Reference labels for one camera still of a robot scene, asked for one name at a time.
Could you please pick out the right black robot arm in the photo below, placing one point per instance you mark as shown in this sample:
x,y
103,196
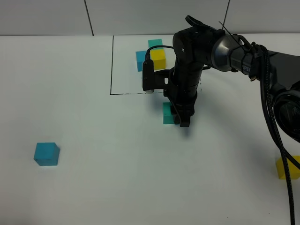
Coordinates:
x,y
201,47

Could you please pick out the template green block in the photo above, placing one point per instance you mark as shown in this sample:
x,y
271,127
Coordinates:
x,y
154,42

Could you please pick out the template yellow block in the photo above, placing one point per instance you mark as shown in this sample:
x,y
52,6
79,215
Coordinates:
x,y
158,58

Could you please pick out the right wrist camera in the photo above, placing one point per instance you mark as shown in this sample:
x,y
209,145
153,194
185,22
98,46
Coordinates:
x,y
148,77

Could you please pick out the template blue block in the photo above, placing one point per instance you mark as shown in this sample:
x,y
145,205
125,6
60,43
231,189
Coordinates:
x,y
140,57

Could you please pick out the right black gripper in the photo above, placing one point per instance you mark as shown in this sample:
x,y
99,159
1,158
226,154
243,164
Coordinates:
x,y
182,92

